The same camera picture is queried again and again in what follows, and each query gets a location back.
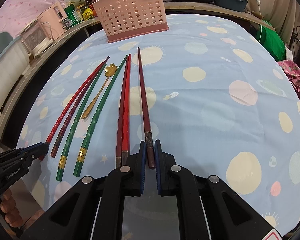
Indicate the gold flower spoon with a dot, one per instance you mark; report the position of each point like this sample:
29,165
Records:
109,72

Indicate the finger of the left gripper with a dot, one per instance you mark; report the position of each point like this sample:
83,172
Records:
36,151

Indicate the beige curtain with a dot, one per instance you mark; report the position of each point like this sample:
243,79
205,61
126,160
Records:
283,15

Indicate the yellow snack packet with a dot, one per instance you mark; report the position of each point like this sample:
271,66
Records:
87,14

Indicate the blue planet pattern tablecloth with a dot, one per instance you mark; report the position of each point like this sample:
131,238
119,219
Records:
217,101

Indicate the green bag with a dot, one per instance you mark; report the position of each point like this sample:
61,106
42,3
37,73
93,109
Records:
271,42

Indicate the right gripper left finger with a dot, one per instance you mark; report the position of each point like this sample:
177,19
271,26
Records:
129,180

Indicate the pink perforated utensil basket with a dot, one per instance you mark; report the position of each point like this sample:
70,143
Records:
123,19

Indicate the maroon chopstick brown end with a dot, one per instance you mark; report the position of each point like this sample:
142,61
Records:
70,112

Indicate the dark maroon chopstick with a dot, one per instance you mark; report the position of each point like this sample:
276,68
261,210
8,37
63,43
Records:
145,115

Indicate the bright red chopstick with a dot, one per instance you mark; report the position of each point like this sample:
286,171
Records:
125,128

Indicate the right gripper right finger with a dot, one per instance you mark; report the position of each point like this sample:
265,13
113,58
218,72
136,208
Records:
172,179

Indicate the pink electric kettle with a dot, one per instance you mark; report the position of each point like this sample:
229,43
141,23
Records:
51,20

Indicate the white blue dish drainer box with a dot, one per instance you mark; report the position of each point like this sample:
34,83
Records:
14,59

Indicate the dark red faceted chopstick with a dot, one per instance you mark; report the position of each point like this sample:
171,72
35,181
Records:
120,119

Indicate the left hand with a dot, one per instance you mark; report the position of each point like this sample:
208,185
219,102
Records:
8,207

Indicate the green chopstick gold band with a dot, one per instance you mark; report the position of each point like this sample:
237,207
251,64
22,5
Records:
65,152
86,141

